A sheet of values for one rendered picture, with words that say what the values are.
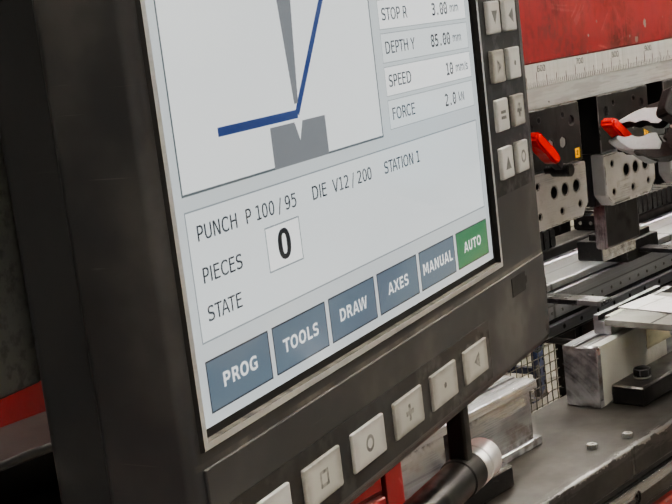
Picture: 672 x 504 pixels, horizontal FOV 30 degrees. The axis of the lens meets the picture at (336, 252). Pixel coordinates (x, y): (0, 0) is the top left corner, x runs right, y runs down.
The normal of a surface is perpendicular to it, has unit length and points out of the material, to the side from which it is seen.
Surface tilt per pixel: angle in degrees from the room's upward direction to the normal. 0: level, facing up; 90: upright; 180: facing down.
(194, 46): 90
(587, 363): 90
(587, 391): 90
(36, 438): 0
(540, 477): 0
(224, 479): 90
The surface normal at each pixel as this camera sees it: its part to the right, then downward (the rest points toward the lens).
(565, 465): -0.12, -0.98
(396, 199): 0.88, -0.02
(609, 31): 0.73, 0.04
